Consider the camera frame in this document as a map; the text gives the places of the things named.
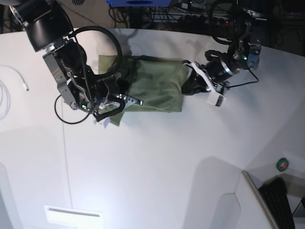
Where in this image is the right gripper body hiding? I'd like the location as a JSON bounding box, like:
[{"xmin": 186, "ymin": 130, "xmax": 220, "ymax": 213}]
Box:
[{"xmin": 92, "ymin": 76, "xmax": 143, "ymax": 122}]

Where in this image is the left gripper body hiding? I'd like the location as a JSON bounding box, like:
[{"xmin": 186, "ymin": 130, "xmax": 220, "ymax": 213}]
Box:
[{"xmin": 205, "ymin": 58, "xmax": 235, "ymax": 86}]

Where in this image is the olive green t-shirt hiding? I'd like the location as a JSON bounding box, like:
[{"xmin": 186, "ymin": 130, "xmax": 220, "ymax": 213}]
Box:
[{"xmin": 110, "ymin": 55, "xmax": 189, "ymax": 126}]

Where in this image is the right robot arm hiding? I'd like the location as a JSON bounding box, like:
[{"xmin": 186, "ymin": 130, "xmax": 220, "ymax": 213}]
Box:
[{"xmin": 6, "ymin": 0, "xmax": 143, "ymax": 122}]

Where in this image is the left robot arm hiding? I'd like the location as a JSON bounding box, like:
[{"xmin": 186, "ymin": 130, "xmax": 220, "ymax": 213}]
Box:
[{"xmin": 196, "ymin": 0, "xmax": 267, "ymax": 94}]

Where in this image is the white power strip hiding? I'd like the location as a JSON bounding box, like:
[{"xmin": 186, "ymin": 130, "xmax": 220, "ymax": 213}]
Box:
[{"xmin": 183, "ymin": 14, "xmax": 230, "ymax": 25}]

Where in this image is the blue box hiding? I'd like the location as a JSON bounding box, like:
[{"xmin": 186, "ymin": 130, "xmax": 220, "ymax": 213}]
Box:
[{"xmin": 106, "ymin": 0, "xmax": 177, "ymax": 7}]

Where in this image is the grey monitor edge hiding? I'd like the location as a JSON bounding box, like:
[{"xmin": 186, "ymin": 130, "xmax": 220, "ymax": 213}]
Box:
[{"xmin": 236, "ymin": 171, "xmax": 279, "ymax": 229}]

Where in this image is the green tape roll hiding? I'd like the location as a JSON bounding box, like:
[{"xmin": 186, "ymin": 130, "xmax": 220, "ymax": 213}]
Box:
[{"xmin": 276, "ymin": 157, "xmax": 289, "ymax": 172}]

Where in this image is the black keyboard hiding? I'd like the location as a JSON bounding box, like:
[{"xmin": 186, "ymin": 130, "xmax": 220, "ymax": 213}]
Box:
[{"xmin": 259, "ymin": 177, "xmax": 295, "ymax": 229}]

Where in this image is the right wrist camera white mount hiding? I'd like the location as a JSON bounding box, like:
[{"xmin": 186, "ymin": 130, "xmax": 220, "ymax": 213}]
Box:
[{"xmin": 92, "ymin": 117, "xmax": 111, "ymax": 128}]

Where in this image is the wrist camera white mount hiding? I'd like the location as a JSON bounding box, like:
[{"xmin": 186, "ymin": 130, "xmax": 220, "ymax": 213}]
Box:
[
  {"xmin": 183, "ymin": 60, "xmax": 228, "ymax": 107},
  {"xmin": 92, "ymin": 117, "xmax": 111, "ymax": 128}
]

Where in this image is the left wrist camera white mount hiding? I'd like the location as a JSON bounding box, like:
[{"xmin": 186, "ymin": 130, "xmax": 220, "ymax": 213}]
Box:
[{"xmin": 183, "ymin": 60, "xmax": 228, "ymax": 107}]

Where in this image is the white charging cable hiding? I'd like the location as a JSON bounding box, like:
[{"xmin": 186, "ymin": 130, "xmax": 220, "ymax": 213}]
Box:
[{"xmin": 0, "ymin": 65, "xmax": 31, "ymax": 120}]

